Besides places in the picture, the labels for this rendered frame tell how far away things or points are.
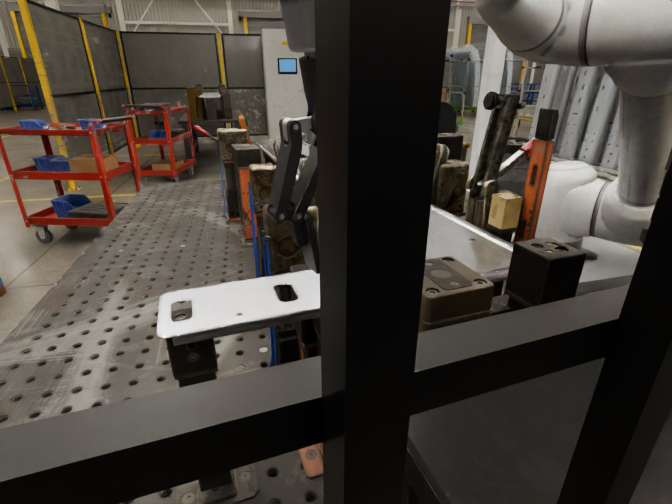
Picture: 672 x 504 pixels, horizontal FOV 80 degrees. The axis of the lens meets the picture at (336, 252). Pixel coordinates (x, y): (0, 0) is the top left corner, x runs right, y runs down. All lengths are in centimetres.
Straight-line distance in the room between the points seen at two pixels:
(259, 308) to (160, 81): 837
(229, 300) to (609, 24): 67
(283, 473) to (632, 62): 82
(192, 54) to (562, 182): 793
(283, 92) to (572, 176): 690
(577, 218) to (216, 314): 104
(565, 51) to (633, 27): 9
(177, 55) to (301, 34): 836
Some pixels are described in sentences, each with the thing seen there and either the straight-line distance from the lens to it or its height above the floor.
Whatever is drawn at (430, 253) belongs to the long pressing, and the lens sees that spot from 61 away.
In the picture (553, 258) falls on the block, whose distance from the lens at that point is 45.
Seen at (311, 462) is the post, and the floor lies 70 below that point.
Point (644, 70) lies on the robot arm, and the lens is 82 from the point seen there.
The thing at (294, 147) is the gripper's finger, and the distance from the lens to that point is 39.
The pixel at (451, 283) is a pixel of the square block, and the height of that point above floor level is 106.
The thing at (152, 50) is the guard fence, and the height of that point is 169.
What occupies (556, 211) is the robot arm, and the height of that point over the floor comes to 89.
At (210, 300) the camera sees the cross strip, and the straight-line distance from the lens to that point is 50.
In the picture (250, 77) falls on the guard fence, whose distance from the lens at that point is 864.
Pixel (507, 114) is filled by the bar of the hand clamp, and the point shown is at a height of 118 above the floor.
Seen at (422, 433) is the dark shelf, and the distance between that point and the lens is 29.
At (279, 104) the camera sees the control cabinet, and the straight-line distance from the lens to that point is 785.
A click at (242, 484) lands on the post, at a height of 70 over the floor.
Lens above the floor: 124
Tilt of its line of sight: 24 degrees down
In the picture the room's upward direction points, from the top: straight up
